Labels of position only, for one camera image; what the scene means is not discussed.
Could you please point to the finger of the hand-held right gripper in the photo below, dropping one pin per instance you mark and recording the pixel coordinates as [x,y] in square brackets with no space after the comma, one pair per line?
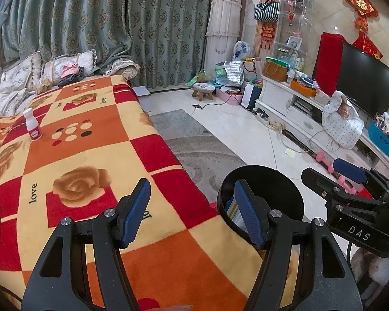
[321,186]
[350,170]

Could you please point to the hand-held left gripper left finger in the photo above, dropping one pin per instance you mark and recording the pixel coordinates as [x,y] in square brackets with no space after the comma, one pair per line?
[136,213]

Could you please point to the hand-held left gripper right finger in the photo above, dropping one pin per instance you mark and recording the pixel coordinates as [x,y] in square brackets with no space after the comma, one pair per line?
[249,213]

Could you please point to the black trash bin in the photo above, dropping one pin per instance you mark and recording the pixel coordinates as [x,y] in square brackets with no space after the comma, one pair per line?
[278,194]

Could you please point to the pink dumbbell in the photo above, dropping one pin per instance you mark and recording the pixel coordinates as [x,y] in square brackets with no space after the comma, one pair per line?
[324,160]
[345,184]

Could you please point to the white dotted cloth bundle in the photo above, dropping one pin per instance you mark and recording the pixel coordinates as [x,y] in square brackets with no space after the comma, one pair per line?
[343,129]

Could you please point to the yellow paper note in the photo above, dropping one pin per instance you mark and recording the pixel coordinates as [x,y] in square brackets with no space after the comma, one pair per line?
[290,152]

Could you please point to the grey patterned rug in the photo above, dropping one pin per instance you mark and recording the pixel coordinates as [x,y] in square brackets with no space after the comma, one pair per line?
[188,155]

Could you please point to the red orange printed blanket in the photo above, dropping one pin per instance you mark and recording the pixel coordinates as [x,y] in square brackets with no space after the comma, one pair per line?
[84,142]

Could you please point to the white power strip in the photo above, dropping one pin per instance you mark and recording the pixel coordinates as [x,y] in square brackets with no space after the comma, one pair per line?
[261,116]

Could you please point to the orange box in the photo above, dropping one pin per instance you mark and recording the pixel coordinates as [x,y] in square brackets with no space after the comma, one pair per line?
[303,89]

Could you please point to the black television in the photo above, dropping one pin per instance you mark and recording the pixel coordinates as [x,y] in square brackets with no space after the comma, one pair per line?
[366,77]

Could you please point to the white television cabinet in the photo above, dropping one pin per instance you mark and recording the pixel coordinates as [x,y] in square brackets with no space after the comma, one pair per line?
[278,94]

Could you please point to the red cloth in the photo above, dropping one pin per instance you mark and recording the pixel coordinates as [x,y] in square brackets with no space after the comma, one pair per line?
[327,58]

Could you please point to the white flat board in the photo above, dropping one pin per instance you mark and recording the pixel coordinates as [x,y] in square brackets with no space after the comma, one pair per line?
[141,91]

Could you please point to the brown gift bag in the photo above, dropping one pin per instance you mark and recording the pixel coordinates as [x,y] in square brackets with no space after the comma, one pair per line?
[275,71]

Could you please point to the small wooden stool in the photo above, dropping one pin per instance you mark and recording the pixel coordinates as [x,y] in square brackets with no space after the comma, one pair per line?
[204,88]

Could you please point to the white bottle pink label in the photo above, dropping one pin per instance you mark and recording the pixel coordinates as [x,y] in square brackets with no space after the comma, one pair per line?
[32,126]

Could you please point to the silver foil bag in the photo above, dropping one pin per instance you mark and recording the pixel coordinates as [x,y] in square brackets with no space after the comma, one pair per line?
[233,73]

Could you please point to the beige tufted sofa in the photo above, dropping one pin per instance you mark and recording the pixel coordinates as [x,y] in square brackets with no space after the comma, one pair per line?
[123,66]

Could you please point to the dark folded clothing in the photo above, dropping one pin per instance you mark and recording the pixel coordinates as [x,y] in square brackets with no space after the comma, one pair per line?
[69,80]

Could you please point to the blue white plastic bag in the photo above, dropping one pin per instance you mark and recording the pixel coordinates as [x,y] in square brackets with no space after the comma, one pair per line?
[242,50]

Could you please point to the red hanging decoration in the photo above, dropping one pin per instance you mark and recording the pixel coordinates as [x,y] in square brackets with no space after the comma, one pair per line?
[268,35]

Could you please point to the pink folded clothing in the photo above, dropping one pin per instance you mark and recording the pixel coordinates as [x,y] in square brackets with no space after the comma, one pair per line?
[69,69]

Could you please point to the clear glass shelf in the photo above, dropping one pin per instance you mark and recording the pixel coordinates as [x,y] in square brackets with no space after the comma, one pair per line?
[298,16]

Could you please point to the square embroidered fringed pillow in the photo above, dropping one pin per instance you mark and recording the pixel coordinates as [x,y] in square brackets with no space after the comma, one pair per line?
[52,68]
[19,71]

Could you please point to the white quilted jacket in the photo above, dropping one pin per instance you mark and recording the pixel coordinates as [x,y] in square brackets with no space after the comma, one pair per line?
[3,100]

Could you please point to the striped tote bag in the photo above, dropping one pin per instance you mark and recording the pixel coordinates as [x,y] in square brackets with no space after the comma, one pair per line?
[266,11]

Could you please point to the lace covered standing air conditioner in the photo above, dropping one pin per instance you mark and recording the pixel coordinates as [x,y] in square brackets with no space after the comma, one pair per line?
[223,22]

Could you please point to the green patterned curtain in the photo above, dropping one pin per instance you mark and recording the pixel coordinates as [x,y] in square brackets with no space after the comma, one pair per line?
[100,22]

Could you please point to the small picture frame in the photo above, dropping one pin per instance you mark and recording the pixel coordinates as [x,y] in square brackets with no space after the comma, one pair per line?
[294,42]

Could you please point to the red knot wall ornament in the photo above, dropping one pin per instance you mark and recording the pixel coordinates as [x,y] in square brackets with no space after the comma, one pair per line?
[359,6]

